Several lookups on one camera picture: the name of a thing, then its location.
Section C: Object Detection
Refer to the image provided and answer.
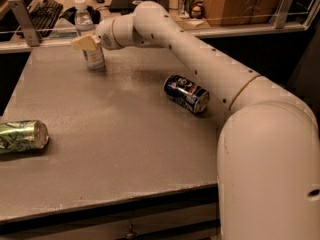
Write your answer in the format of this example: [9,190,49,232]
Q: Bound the cans on back desk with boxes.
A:
[178,0,204,19]

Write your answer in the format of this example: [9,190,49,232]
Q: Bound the right metal bracket post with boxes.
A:
[272,0,293,29]

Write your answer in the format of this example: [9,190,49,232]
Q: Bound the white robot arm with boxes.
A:
[72,1,320,240]

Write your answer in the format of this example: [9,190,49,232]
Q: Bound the black laptop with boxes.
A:
[109,0,157,12]

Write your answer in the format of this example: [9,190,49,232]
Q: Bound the brown cardboard box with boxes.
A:
[203,0,280,26]

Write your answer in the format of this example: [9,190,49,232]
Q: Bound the black keyboard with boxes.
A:
[22,0,63,37]

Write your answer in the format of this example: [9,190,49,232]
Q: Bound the clear plastic water bottle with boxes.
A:
[74,0,105,70]

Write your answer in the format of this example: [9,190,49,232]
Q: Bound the black headphones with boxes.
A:
[60,6,101,26]

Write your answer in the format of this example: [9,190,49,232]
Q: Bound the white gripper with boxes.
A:
[71,14,137,51]

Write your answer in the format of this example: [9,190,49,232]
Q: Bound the blue soda can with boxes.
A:
[163,75,210,114]

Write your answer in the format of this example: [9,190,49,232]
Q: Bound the green soda can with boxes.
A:
[0,120,49,154]

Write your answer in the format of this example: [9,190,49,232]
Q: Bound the grey drawer cabinet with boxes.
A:
[0,185,220,240]

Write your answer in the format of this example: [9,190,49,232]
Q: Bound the left metal bracket post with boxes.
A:
[8,0,41,47]

